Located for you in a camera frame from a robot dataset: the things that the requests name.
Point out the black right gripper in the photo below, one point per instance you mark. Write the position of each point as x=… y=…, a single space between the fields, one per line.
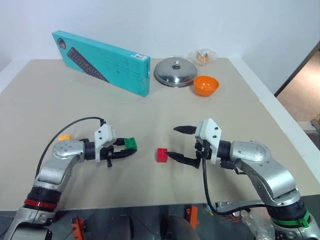
x=203 y=150

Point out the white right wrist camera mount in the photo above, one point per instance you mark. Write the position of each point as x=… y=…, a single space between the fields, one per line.
x=211 y=132

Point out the dark rounded shape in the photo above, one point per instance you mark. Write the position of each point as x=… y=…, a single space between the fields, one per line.
x=123 y=228
x=181 y=228

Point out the brown box at room edge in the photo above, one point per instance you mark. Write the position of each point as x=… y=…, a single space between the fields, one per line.
x=316 y=123

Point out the orange plastic bowl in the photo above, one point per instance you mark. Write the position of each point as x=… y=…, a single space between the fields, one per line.
x=206 y=86

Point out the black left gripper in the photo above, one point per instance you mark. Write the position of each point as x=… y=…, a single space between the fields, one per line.
x=109 y=153

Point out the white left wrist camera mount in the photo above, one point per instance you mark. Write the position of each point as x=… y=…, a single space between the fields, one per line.
x=105 y=135

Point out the orange bracket under table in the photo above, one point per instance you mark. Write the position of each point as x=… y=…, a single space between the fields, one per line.
x=78 y=226
x=192 y=216

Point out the clear plastic bag with parts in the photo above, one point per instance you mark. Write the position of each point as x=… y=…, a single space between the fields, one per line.
x=203 y=57

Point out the stainless steel pot lid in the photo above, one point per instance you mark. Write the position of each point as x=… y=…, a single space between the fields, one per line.
x=175 y=72

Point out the teal keyboard box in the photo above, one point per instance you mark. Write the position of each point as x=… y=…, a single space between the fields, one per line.
x=110 y=63

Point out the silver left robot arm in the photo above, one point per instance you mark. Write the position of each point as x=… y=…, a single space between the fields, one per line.
x=62 y=150

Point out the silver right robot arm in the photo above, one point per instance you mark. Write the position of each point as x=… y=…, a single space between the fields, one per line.
x=262 y=162

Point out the green toy cube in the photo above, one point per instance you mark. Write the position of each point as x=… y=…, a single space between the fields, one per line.
x=131 y=144

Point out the red toy cube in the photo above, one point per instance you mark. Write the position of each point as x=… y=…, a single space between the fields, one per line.
x=161 y=155

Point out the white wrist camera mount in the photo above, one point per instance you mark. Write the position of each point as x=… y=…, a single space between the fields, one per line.
x=105 y=135
x=211 y=132

